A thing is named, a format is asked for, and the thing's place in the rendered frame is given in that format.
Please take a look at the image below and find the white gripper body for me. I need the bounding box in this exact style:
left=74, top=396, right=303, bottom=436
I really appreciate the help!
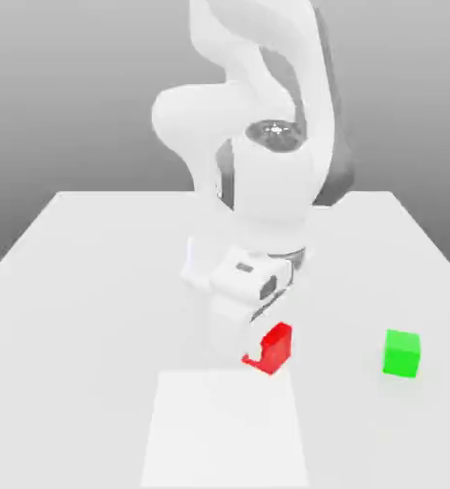
left=207, top=287, right=289, bottom=362

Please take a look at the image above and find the small red cube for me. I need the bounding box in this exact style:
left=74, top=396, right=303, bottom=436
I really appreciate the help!
left=241, top=321, right=293, bottom=376

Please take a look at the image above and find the small green cube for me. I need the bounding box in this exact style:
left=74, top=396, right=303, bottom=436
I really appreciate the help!
left=381, top=329, right=421, bottom=379

